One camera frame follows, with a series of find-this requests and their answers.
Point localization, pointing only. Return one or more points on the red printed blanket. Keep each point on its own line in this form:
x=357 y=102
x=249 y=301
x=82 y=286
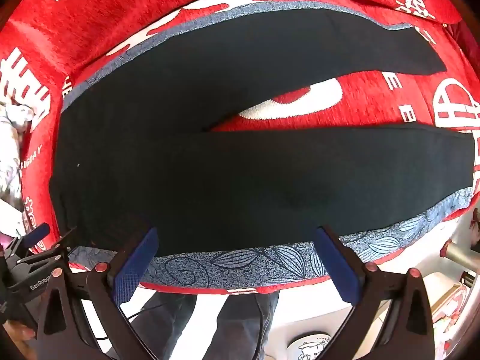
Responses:
x=93 y=26

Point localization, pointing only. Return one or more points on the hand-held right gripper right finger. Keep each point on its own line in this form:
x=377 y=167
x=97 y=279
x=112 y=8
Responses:
x=337 y=266

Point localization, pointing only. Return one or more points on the grey metal tube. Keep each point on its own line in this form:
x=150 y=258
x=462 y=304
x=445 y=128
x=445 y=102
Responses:
x=463 y=254

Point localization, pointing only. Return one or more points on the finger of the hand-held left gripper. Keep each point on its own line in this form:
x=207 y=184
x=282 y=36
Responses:
x=56 y=249
x=37 y=233

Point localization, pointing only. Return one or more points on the person's left hand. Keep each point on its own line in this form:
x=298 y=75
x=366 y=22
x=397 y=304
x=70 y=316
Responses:
x=23 y=333

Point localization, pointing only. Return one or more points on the dark red printed pillow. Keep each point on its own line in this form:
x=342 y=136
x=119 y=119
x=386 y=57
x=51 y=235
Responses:
x=468 y=45

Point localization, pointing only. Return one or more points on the black pants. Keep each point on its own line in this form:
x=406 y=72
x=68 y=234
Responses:
x=225 y=157

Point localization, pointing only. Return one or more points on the red patterned box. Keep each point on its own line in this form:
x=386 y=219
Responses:
x=452 y=307

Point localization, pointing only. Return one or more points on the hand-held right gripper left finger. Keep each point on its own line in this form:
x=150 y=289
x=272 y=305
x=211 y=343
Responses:
x=135 y=266

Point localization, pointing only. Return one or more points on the blue leaf-patterned cloth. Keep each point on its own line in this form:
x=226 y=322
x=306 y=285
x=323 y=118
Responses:
x=262 y=266

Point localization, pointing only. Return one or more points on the person's right leg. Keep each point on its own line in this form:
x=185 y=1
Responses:
x=243 y=326

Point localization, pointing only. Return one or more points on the pale floral cloth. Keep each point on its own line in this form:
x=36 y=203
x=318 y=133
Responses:
x=9 y=157

